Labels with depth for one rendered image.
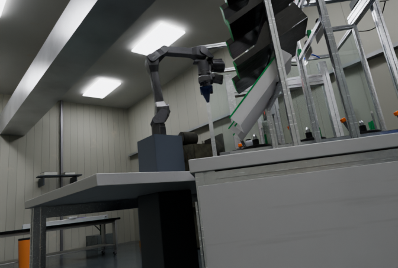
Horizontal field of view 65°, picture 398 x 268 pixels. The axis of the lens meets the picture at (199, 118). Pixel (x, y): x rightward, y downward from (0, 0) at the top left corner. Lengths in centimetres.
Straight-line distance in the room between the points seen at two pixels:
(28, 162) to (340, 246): 940
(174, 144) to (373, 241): 83
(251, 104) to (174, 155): 45
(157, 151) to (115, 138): 958
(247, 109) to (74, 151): 937
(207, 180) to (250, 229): 14
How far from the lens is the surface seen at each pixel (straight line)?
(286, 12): 114
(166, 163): 128
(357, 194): 75
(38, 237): 138
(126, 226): 1063
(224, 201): 70
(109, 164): 1055
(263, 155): 71
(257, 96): 102
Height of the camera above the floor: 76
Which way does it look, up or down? 16 degrees up
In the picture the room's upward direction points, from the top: 7 degrees counter-clockwise
